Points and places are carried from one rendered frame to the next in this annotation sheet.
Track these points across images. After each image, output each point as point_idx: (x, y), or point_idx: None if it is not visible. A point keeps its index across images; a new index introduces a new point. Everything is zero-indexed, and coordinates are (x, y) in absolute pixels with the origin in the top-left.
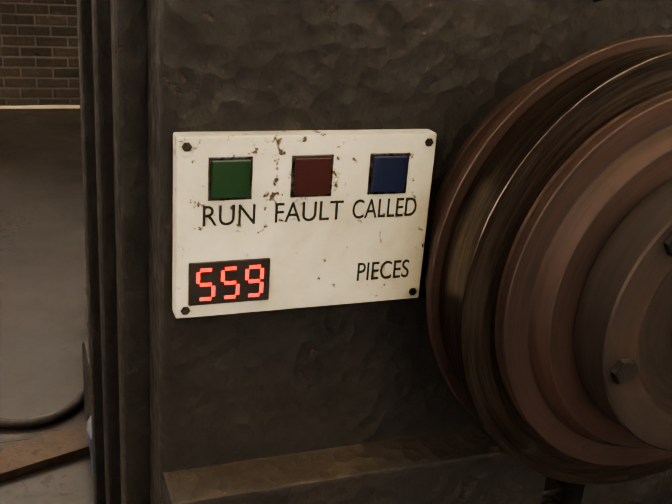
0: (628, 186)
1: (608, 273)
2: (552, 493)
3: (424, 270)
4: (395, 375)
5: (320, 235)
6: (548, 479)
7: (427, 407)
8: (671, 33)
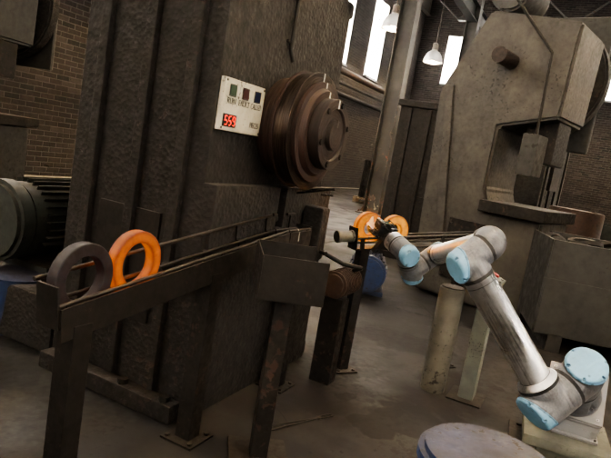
0: (316, 100)
1: (316, 118)
2: None
3: None
4: (248, 162)
5: (245, 112)
6: None
7: (253, 174)
8: None
